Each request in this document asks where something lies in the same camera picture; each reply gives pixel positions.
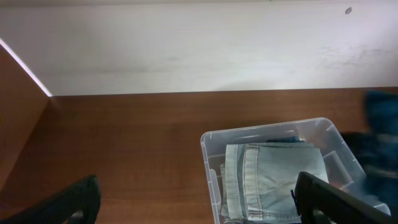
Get teal taped garment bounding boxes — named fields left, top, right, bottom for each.
left=364, top=91, right=397, bottom=172

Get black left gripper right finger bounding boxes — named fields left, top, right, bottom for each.
left=291, top=172, right=397, bottom=224

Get dark blue jeans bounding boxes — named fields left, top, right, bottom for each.
left=266, top=136, right=304, bottom=143

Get light blue jeans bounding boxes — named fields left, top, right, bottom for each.
left=220, top=142, right=328, bottom=223

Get clear plastic storage container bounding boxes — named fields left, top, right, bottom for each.
left=201, top=118, right=391, bottom=224

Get large black taped garment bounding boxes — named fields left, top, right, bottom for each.
left=342, top=133, right=397, bottom=207

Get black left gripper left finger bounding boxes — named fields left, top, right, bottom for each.
left=1, top=175, right=101, bottom=224

